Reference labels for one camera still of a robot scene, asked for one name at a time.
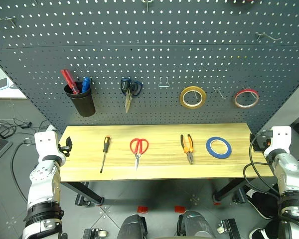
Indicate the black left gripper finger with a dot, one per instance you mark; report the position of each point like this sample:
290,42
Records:
69,142

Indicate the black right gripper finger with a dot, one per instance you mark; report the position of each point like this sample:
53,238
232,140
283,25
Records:
251,138

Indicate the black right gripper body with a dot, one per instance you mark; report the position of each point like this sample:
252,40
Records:
261,144

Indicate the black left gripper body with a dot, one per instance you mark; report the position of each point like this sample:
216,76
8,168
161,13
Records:
64,150

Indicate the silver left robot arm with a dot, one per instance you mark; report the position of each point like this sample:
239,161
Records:
43,179

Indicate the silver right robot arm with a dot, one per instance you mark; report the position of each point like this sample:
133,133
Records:
289,174

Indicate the red tape roll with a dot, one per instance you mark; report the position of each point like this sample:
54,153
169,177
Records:
239,103

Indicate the black plastic cup holder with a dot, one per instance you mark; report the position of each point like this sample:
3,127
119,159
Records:
82,103

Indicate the blue tape roll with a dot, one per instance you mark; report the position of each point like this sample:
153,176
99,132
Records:
211,152

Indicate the black table leg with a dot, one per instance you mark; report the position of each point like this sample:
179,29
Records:
86,193
229,190

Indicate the small metal pegboard hook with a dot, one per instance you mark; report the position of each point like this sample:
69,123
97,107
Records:
219,92

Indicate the black white sneaker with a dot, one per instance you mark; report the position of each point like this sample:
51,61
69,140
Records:
260,232
260,203

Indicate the yellow tape roll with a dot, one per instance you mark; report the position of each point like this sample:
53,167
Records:
184,102

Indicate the blue edged grey device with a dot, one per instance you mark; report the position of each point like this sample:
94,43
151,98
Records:
2,83

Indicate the red floor marker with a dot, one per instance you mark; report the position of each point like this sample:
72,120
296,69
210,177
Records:
142,209
180,209

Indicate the long metal pegboard hook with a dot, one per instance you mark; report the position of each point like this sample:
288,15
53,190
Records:
267,36
5,20
147,3

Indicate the dark rounded robot shape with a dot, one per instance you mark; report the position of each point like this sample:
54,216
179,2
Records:
195,225
132,227

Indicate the dark grey perforated pegboard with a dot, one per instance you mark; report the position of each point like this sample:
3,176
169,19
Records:
149,62

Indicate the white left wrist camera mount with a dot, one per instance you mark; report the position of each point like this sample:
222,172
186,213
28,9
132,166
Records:
46,145

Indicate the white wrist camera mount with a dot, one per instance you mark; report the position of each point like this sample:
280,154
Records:
46,145
280,138

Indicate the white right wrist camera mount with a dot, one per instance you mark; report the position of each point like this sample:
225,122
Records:
280,138

